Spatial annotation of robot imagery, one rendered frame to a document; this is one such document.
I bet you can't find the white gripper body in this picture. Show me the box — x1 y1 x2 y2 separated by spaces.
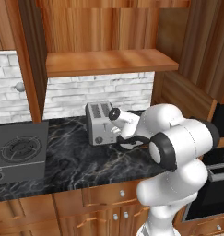
110 124 134 140

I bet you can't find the wooden cabinet shelf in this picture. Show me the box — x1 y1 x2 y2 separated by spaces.
45 48 180 78

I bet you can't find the wooden base cabinet door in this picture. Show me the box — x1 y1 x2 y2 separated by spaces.
56 206 123 236
119 204 152 236

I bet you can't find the wooden cabinet door with knob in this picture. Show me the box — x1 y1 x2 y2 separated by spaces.
5 0 49 124

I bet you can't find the wooden base cabinet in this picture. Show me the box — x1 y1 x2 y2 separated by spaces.
0 193 61 236

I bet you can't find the silver toaster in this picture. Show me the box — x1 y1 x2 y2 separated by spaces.
85 101 121 147

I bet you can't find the wooden drawer front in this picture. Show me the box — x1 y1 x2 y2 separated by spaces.
81 179 144 208

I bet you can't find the wooden side panel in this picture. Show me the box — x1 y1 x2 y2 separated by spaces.
151 70 218 122

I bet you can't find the grey gas hob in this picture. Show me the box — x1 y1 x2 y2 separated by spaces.
0 120 50 186

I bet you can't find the round silver door knob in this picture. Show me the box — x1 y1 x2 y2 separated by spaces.
14 81 26 93

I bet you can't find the black oven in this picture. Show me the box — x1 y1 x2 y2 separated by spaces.
181 100 224 223

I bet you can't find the wooden drawer under oven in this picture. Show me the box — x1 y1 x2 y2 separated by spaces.
190 214 224 236

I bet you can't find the grey oven handle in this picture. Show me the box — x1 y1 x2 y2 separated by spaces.
206 161 224 183

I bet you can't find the wooden wall cabinet body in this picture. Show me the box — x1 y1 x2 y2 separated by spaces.
34 0 192 53

